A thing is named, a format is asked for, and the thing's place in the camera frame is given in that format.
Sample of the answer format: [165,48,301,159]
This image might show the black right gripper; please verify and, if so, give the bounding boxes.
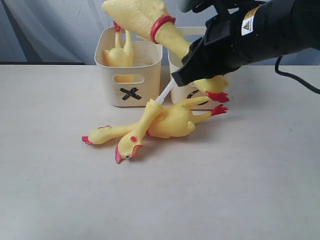
[171,0,260,87]

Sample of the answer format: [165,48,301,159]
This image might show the whole yellow rubber chicken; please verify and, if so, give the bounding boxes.
[102,0,230,105]

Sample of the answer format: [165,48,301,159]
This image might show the headless yellow rubber chicken body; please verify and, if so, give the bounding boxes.
[103,21,134,67]

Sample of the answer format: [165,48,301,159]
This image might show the severed chicken head with tube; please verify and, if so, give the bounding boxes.
[115,78,176,164]

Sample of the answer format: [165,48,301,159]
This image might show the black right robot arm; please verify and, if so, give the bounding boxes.
[172,0,320,87]

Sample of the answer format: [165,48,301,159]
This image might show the cream bin marked O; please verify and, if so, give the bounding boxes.
[168,26,220,111]

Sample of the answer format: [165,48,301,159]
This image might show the yellow rubber chicken by bins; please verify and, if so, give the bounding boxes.
[81,96,228,145]

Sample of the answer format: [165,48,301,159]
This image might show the cream bin marked X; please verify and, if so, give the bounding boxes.
[94,27,163,107]

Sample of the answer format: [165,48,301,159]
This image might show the white backdrop curtain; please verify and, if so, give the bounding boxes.
[0,0,320,65]

